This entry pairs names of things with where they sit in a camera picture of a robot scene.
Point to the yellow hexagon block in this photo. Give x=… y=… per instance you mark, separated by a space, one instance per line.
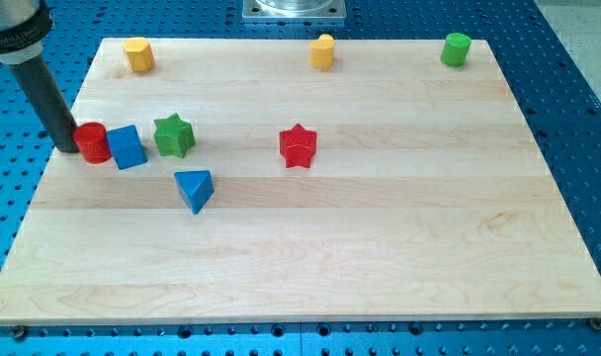
x=139 y=54

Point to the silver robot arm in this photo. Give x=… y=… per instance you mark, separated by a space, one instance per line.
x=23 y=25

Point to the green cylinder block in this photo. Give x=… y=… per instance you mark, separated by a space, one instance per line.
x=455 y=50

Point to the red cylinder block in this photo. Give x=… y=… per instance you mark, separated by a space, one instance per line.
x=91 y=139

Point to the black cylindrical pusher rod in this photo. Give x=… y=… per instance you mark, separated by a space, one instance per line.
x=43 y=93

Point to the light wooden board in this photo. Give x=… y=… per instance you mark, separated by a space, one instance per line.
x=427 y=198

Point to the green star block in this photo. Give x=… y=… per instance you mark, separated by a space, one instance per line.
x=173 y=136

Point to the blue cube block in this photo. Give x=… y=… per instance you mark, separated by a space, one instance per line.
x=126 y=147

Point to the left front board screw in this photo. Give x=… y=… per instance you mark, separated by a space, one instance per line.
x=18 y=332

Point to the yellow heart block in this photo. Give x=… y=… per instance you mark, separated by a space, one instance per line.
x=321 y=52

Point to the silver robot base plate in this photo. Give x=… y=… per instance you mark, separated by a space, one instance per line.
x=293 y=9

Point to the red star block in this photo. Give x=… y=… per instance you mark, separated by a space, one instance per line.
x=298 y=146

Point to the board screw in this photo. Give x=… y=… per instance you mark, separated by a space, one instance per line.
x=595 y=323
x=18 y=332

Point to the blue triangular prism block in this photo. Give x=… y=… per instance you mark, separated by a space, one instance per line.
x=195 y=188

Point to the right front board screw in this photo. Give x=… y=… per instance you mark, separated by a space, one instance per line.
x=595 y=323

